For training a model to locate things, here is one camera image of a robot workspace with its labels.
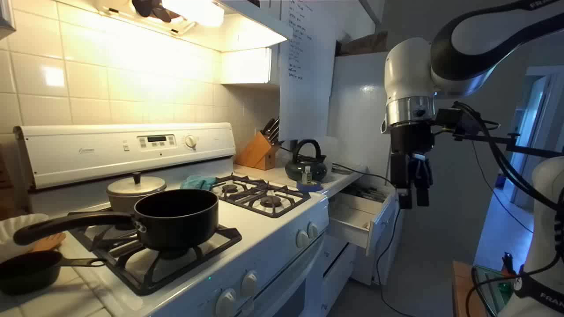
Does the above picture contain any large black saucepan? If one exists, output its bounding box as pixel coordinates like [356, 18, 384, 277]
[12, 188, 219, 252]

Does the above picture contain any teal dish cloth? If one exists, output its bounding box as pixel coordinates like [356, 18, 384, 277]
[182, 176, 215, 192]

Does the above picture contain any small black frying pan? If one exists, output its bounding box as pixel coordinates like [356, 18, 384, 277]
[0, 250, 106, 296]

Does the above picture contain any white plate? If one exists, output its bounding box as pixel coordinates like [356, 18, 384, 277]
[0, 211, 60, 264]

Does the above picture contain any dark green kettle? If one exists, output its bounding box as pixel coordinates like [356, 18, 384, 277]
[286, 139, 328, 181]

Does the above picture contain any white refrigerator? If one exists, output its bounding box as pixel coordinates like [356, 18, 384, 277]
[328, 53, 390, 176]

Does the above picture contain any white lower drawer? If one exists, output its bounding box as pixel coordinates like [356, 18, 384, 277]
[303, 236, 356, 317]

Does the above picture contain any white gas stove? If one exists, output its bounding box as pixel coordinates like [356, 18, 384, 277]
[14, 123, 328, 317]

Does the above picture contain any grey lidded pot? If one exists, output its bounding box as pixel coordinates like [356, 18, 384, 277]
[106, 173, 168, 211]

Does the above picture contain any wooden knife block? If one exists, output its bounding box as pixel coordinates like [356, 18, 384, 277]
[236, 118, 279, 171]

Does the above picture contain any white kitchen drawer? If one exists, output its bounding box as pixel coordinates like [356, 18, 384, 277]
[328, 187, 397, 255]

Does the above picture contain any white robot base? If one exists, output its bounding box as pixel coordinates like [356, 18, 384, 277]
[501, 157, 564, 317]

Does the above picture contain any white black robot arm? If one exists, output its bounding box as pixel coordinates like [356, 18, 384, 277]
[383, 0, 564, 210]

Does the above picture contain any white range hood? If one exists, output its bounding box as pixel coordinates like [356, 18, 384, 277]
[58, 0, 293, 53]

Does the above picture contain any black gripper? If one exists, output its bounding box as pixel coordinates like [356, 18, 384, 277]
[391, 123, 434, 210]

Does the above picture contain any black camera stand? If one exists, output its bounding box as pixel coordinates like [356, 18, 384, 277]
[435, 109, 562, 159]

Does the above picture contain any black power cable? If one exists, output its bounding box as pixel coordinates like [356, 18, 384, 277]
[328, 162, 413, 317]

